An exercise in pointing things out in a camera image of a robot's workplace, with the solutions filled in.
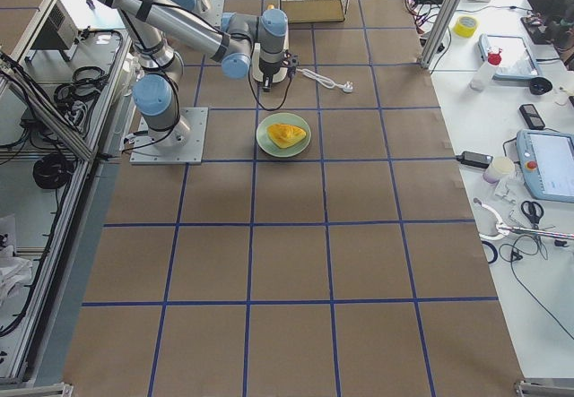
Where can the golden triangular pastry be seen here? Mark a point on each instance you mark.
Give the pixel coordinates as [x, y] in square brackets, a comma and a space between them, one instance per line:
[285, 136]

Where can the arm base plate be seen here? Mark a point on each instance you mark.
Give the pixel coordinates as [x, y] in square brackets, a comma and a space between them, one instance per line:
[185, 144]

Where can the black handled scissors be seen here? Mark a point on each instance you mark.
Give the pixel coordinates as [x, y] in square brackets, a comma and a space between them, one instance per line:
[533, 211]

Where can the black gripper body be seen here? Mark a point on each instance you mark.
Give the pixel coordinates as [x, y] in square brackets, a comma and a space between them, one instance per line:
[269, 73]

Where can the yellow tape roll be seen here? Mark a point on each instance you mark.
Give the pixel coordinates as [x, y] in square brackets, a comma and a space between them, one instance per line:
[465, 26]

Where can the blue teach pendant near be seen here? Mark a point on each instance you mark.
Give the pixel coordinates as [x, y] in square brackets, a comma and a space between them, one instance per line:
[546, 161]

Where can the red capped plastic bottle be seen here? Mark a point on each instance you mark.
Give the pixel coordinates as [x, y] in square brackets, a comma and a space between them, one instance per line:
[485, 73]

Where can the white cup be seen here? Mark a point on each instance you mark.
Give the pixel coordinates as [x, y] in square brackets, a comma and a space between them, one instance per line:
[499, 168]

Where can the aluminium frame post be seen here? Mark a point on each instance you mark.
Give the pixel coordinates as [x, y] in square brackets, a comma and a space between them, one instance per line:
[437, 32]

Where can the blue teach pendant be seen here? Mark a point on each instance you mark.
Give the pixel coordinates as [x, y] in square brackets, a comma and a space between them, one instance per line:
[517, 60]
[546, 161]

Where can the light green plate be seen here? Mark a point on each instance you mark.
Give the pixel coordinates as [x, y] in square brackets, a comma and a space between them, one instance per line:
[282, 118]

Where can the white two-slot toaster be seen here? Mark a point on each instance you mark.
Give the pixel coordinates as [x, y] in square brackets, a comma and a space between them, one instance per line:
[257, 74]

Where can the blue teach pendant far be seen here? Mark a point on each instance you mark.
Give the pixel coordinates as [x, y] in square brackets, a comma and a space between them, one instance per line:
[517, 60]

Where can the black power adapter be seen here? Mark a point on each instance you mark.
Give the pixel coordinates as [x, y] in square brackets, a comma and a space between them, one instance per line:
[474, 159]

